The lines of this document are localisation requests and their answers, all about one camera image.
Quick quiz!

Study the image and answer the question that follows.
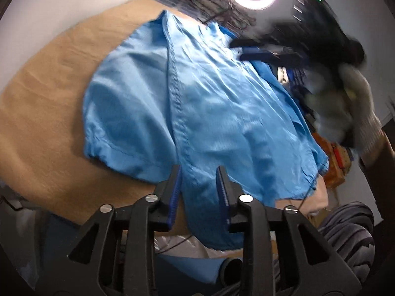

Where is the pile of clothes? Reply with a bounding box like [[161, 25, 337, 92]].
[[276, 65, 318, 130]]

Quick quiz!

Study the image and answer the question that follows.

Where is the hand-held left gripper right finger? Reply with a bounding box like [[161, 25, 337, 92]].
[[216, 166, 361, 296]]

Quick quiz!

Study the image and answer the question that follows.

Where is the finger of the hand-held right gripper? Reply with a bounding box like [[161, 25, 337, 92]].
[[230, 38, 278, 49], [239, 48, 306, 65]]

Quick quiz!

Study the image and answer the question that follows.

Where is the blue rolled mat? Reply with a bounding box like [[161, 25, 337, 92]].
[[154, 247, 244, 287]]

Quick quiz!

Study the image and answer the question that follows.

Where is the person's right forearm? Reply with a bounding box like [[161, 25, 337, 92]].
[[358, 129, 395, 192]]

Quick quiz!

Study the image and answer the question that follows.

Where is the grey striped cloth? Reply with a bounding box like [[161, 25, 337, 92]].
[[315, 202, 375, 284]]

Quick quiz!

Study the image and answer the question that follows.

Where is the tan blanket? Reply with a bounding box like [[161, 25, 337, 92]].
[[0, 0, 329, 238]]

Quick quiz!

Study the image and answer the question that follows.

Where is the blue zip coat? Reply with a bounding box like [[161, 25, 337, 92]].
[[83, 9, 329, 252]]

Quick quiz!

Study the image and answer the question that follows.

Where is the orange box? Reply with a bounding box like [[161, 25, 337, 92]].
[[315, 132, 352, 188]]

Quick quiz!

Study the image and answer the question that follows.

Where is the person's right hand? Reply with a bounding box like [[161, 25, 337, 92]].
[[304, 65, 383, 159]]

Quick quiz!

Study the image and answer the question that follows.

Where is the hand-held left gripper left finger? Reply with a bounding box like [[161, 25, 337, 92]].
[[35, 164, 182, 296]]

